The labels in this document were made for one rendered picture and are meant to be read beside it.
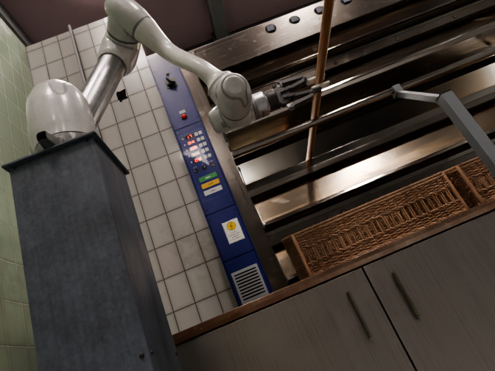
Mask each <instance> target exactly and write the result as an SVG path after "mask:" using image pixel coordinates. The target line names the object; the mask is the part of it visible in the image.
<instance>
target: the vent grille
mask: <svg viewBox="0 0 495 371"><path fill-rule="evenodd" d="M231 276H232V278H233V280H234V283H235V286H236V289H237V291H238V294H239V297H240V300H241V301H242V304H243V305H244V304H245V303H249V302H250V301H253V300H255V299H258V298H260V297H263V296H265V295H267V294H269V292H268V290H267V287H266V285H265V283H264V280H263V278H262V276H261V273H260V271H259V268H258V266H257V264H253V265H251V266H248V267H246V268H244V269H241V270H239V271H237V272H234V273H232V274H231Z"/></svg>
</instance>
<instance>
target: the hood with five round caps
mask: <svg viewBox="0 0 495 371"><path fill-rule="evenodd" d="M411 1H414V0H335V2H334V12H333V17H332V23H331V32H333V31H335V30H338V29H341V28H343V27H346V26H349V25H351V24H354V23H356V22H359V21H362V20H364V19H366V18H370V17H372V16H374V15H378V14H380V13H383V12H385V11H388V10H391V9H393V8H395V7H398V6H401V5H403V4H406V3H408V2H411ZM323 3H324V1H321V2H318V3H317V4H313V5H311V6H308V7H305V8H303V9H301V10H297V11H295V12H293V13H290V14H287V15H284V16H281V17H280V18H276V19H274V20H271V21H268V22H266V23H263V24H260V25H258V26H255V27H253V28H250V29H247V30H245V31H242V32H239V33H236V34H235V35H231V36H229V37H226V38H223V39H221V40H218V41H215V42H213V43H210V44H208V45H205V46H202V47H200V48H197V49H194V50H192V51H190V52H188V53H190V54H193V55H194V56H196V57H199V58H201V59H203V60H204V61H206V62H208V63H210V64H211V65H213V67H215V68H217V69H218V70H220V71H232V70H234V69H236V68H239V67H242V66H245V65H247V64H249V63H252V62H255V61H257V60H260V59H262V58H265V57H268V56H270V55H272V54H276V53H278V52H281V51H283V50H286V49H289V48H291V47H293V46H297V45H299V44H301V43H305V42H307V41H309V40H312V39H315V38H318V37H320V29H321V22H322V15H323Z"/></svg>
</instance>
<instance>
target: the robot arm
mask: <svg viewBox="0 0 495 371"><path fill-rule="evenodd" d="M104 6H105V12H106V13H107V15H108V20H107V29H106V31H105V36H104V37H103V39H102V42H101V46H100V48H99V52H98V54H97V64H96V65H95V67H94V69H93V71H92V72H91V74H90V76H89V77H88V79H87V81H86V82H85V84H84V86H83V87H82V90H81V91H79V90H78V89H77V88H76V87H75V86H73V85H72V84H71V83H68V82H65V81H62V80H59V79H49V80H46V81H44V82H41V83H39V84H37V85H36V86H35V87H34V88H33V89H32V90H31V92H30V94H29V96H28V98H27V102H26V117H27V129H28V135H29V155H31V154H33V153H35V152H39V151H41V150H43V149H46V148H49V147H51V146H54V145H56V144H60V143H62V142H64V141H67V140H70V139H72V138H76V137H77V136H80V135H83V134H86V133H89V132H91V131H95V132H96V129H97V127H98V124H99V122H100V120H101V118H102V116H103V114H104V112H105V110H106V108H107V106H108V104H109V102H110V100H111V98H112V96H113V94H114V92H115V90H116V88H117V86H118V84H119V82H120V80H121V78H122V77H125V76H127V75H128V74H129V73H131V71H132V70H133V69H134V68H135V66H136V63H137V60H138V56H139V52H140V48H141V44H143V45H145V46H146V47H147V48H149V49H151V50H153V51H154V52H155V53H156V54H158V55H159V56H161V57H162V58H163V59H165V60H167V61H168V62H170V63H171V64H173V65H175V66H178V67H180V68H182V69H185V70H187V71H189V72H191V73H193V74H195V75H197V76H198V77H199V78H200V79H201V80H202V81H204V83H205V84H206V85H207V87H208V95H209V96H210V97H211V99H212V100H213V102H214V104H215V105H216V107H215V108H214V109H212V110H211V111H210V112H209V114H208V117H209V121H210V124H211V126H212V128H213V129H214V131H215V132H216V133H229V132H232V131H234V130H238V129H241V128H243V127H245V126H248V125H249V124H250V123H251V122H253V121H255V120H259V119H261V118H263V117H265V116H268V115H269V114H270V112H273V111H275V110H278V109H280V108H281V107H288V108H289V111H291V112H292V111H293V110H294V109H295V108H297V107H299V106H301V105H304V104H306V103H307V102H310V101H312V100H313V98H314V94H316V93H319V92H321V91H322V89H324V88H328V87H329V84H330V81H326V82H323V83H320V84H318V85H315V86H312V88H311V89H309V90H306V91H301V92H297V93H291V92H293V91H295V90H296V89H298V88H300V87H302V86H304V85H305V84H306V85H307V86H308V85H311V84H314V83H315V76H311V77H307V78H306V77H303V75H299V76H296V77H292V78H289V79H284V80H277V81H276V86H277V87H276V88H275V89H271V90H268V91H265V92H264V93H262V92H261V91H259V92H258V93H254V94H252V93H251V88H250V85H249V83H248V81H247V80H246V79H245V78H244V77H243V76H242V75H240V74H236V73H231V72H230V71H220V70H218V69H217V68H215V67H213V65H211V64H210V63H208V62H206V61H204V60H203V59H201V58H199V57H196V56H194V55H193V54H190V53H188V52H186V51H184V50H182V49H180V48H178V47H177V46H176V45H174V44H173V43H172V42H171V41H170V40H169V39H168V38H167V36H165V34H164V33H163V32H162V30H161V29H160V27H159V26H158V25H157V24H156V22H155V21H154V19H153V18H152V17H151V16H150V15H149V13H148V12H147V11H146V10H145V9H144V8H143V7H142V6H141V5H140V4H138V3H137V2H136V1H134V0H105V3H104ZM285 86H286V87H285ZM282 87H285V88H282ZM296 99H298V100H297V101H295V100H296ZM293 101H295V102H293ZM290 102H293V103H290Z"/></svg>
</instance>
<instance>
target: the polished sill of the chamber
mask: <svg viewBox="0 0 495 371"><path fill-rule="evenodd" d="M494 92H495V85H492V86H490V87H487V88H484V89H482V90H480V91H478V92H475V93H472V94H470V95H468V96H464V97H463V98H460V99H459V100H460V101H461V103H462V104H463V105H465V104H467V103H469V102H472V101H474V100H476V99H479V98H482V97H484V96H487V95H489V94H491V93H494ZM442 113H445V111H444V110H443V108H442V107H437V108H435V109H433V110H430V111H428V112H425V113H422V114H421V115H418V116H415V117H413V118H411V119H408V120H406V121H403V122H401V123H398V124H395V125H393V126H391V127H388V128H386V129H383V130H380V131H378V132H375V133H374V134H371V135H368V136H366V137H364V138H361V139H359V140H356V141H353V142H351V143H349V144H346V145H344V146H341V147H339V148H336V149H333V150H332V151H329V152H326V153H324V154H322V155H318V156H317V157H314V158H311V159H309V160H306V161H304V162H302V163H299V164H297V165H294V166H291V167H289V168H287V169H284V170H282V171H279V172H276V173H275V174H271V175H270V176H267V177H264V178H262V179H260V180H257V181H255V182H252V183H249V184H247V185H245V188H246V189H247V192H249V191H252V190H255V189H257V188H260V187H262V186H265V185H267V184H269V183H272V182H275V181H276V180H280V179H282V178H284V177H287V176H290V175H291V174H294V173H296V172H299V171H302V170H304V169H307V168H309V167H311V166H314V165H317V164H319V163H322V162H323V161H326V160H329V159H331V158H334V157H337V156H338V155H341V154H343V153H346V152H349V151H351V150H353V149H356V148H358V147H361V146H364V145H366V144H369V143H370V142H373V141H376V140H378V139H380V138H384V137H385V136H388V135H391V134H393V133H396V132H398V131H400V130H403V129H405V128H408V127H411V126H413V125H415V124H418V123H420V122H422V121H425V120H427V119H430V118H432V117H435V116H438V115H440V114H442Z"/></svg>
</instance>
